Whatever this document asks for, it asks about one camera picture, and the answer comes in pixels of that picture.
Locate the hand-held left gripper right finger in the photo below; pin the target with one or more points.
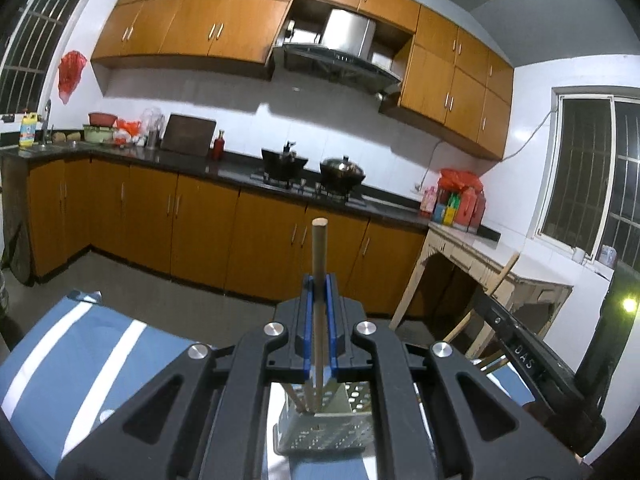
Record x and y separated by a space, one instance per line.
331 320

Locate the steel cup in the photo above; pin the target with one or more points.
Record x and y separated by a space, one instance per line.
152 140

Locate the barred window by sink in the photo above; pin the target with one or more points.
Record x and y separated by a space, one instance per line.
35 35

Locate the white cup on windowsill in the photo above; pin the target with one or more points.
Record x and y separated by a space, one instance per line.
608 256

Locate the pink bottle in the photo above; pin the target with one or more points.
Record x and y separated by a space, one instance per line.
428 202

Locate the orange plastic bag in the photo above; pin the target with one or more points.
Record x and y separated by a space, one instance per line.
127 130

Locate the clear plastic bag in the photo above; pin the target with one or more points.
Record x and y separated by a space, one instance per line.
152 119

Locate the steel faucet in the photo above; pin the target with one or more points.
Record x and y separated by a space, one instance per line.
47 122

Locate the wok with steel lid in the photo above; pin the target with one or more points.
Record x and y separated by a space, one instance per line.
342 172

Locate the black kitchen countertop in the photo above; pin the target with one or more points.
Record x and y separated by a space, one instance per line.
235 170

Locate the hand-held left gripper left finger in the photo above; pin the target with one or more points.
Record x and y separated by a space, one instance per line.
309 320

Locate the colourful seasoning packets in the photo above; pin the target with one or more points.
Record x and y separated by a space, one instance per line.
447 210

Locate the red plastic bag on bottles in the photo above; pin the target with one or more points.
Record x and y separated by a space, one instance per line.
460 180

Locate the blue white striped tablecloth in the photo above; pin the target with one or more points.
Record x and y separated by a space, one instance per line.
75 360

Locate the dark wooden cutting board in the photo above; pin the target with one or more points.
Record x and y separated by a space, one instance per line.
187 135

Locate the barred window by side table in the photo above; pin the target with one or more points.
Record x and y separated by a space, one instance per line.
590 175

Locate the red basin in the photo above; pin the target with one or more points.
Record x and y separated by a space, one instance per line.
102 119

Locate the steel range hood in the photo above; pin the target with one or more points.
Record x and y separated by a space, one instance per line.
345 45

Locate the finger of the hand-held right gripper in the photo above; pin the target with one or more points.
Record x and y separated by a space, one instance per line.
525 355

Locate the black wok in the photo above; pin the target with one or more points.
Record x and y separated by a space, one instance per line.
282 162

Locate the green perforated utensil holder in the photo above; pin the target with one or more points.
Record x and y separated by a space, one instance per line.
325 430

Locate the hanging red plastic bag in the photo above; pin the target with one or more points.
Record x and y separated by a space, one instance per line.
71 75

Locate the wooden wall cabinets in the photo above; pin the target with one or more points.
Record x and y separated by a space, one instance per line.
250 15

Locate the gas stove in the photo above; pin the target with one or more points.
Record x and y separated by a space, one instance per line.
310 187

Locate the white wooden side table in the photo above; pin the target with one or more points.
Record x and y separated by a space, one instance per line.
480 255

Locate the wooden base cabinets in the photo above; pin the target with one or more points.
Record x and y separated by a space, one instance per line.
200 225

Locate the green basin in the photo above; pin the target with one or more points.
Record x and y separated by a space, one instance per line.
99 134

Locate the yellow detergent bottle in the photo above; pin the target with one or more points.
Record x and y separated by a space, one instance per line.
28 131

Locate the red bottle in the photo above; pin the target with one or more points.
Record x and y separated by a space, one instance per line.
218 146

